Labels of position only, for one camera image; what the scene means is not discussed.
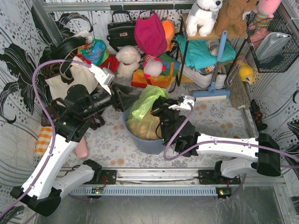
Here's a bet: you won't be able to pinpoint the green trash bag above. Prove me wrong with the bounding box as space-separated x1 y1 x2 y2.
126 85 171 140

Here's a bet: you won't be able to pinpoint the blue trash bin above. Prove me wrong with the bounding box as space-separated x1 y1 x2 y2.
122 109 165 154

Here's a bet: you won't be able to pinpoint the blue floor squeegee mop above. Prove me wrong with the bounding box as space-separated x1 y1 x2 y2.
193 30 230 102

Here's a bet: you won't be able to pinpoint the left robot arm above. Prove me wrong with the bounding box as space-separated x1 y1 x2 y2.
10 84 139 217

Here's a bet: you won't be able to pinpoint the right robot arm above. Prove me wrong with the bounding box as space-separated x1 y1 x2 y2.
150 96 281 184

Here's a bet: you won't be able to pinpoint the rainbow striped bag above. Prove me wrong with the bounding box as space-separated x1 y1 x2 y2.
131 53 181 88

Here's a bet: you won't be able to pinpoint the cream canvas tote bag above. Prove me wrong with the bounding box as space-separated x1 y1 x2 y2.
44 56 99 106

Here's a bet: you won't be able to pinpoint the colourful printed bag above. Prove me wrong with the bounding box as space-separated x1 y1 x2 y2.
77 39 109 66

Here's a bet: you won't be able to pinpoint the magenta cloth bag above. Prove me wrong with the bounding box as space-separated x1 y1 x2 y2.
134 13 167 56

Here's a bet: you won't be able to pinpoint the silver foil bag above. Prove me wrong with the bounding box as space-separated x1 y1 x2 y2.
256 32 292 61

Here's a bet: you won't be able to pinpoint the red cloth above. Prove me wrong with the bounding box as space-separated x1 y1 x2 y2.
100 55 120 73

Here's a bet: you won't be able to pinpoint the pink white plush doll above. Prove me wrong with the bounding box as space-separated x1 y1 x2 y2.
143 54 166 78

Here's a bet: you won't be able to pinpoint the cream plush sheep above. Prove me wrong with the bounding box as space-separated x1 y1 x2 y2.
116 45 141 78

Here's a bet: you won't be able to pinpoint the brown patterned handbag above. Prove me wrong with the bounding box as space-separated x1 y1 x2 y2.
41 98 105 130

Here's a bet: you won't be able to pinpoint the pink plush roll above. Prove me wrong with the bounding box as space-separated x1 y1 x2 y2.
74 137 88 159

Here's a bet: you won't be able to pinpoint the teal folded cloth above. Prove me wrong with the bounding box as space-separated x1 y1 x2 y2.
185 40 236 70

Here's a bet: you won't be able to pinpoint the white sneakers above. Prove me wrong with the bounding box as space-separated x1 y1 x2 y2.
183 65 227 89

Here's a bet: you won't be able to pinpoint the black leather handbag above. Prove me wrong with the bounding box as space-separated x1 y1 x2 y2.
107 10 137 52

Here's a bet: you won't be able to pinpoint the black round hat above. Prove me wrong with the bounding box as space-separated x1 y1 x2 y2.
51 37 87 59

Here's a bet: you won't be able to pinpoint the orange checkered cloth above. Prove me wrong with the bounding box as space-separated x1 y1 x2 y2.
35 127 53 157

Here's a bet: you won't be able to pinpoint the brown chenille duster mop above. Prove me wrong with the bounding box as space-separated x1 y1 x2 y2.
227 72 250 110

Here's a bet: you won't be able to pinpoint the orange plush toy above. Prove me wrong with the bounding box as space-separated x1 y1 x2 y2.
162 20 175 51

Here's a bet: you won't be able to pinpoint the black wooden shelf rack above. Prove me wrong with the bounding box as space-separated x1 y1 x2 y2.
176 13 248 86

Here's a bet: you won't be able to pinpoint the yellow plush duck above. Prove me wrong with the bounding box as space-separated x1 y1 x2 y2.
236 57 254 84

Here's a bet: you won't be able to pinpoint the white plush dog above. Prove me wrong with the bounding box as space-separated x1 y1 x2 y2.
186 0 223 37

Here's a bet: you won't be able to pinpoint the brown teddy bear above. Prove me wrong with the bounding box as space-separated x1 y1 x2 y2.
215 0 259 36

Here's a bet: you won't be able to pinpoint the pink plush toy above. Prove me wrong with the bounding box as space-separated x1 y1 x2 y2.
253 0 281 28

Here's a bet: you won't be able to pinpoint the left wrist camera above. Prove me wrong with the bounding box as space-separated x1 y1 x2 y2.
89 64 115 96

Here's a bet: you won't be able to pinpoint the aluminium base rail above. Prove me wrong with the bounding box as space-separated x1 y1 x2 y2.
35 167 285 186

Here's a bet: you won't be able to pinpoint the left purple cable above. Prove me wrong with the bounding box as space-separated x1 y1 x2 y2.
0 59 94 224

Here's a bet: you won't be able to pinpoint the purple cable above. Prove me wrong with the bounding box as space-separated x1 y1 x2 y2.
0 59 94 224
163 102 299 201

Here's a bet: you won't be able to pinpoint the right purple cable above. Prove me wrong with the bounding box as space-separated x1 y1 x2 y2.
163 102 299 201

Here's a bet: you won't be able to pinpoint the black wire basket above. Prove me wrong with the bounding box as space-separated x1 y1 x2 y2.
247 11 299 73

